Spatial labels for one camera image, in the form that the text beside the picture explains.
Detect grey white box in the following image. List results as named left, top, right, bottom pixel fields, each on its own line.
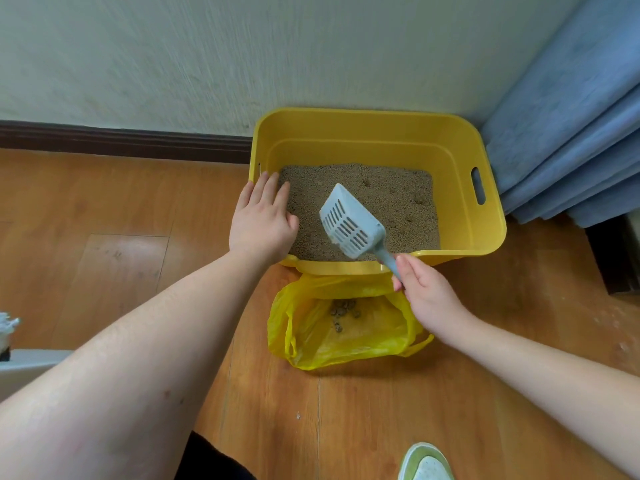
left=0, top=349, right=74, bottom=403

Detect person's left hand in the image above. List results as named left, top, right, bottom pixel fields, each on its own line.
left=229, top=171, right=300, bottom=268

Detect brown litter clumps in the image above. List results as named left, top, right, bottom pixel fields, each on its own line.
left=328, top=298, right=362, bottom=335

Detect person's right forearm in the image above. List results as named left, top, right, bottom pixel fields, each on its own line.
left=449, top=315, right=640, bottom=480

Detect person's left forearm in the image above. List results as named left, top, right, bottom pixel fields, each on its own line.
left=0, top=249, right=282, bottom=480

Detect black trousers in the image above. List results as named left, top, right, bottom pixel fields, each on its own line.
left=172, top=430, right=259, bottom=480

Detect light blue litter scoop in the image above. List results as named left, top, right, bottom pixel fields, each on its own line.
left=319, top=183, right=404, bottom=284

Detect beige cat litter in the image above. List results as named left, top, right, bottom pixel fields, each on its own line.
left=278, top=163, right=441, bottom=263

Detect dark furniture base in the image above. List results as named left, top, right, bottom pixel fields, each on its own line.
left=584, top=214, right=640, bottom=296

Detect white green shoe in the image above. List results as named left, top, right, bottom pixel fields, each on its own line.
left=397, top=442, right=456, bottom=480

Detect dark brown baseboard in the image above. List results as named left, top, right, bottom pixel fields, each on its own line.
left=0, top=120, right=254, bottom=166

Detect yellow plastic litter box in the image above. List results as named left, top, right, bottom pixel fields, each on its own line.
left=248, top=108, right=508, bottom=277

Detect blue curtain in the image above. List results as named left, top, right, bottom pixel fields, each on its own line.
left=479, top=0, right=640, bottom=229

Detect yellow plastic bag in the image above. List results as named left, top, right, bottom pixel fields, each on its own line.
left=267, top=273, right=435, bottom=372

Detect person's right hand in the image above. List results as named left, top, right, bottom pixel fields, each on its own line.
left=391, top=253, right=471, bottom=341

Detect white fluffy object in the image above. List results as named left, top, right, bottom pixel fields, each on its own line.
left=0, top=312, right=22, bottom=363

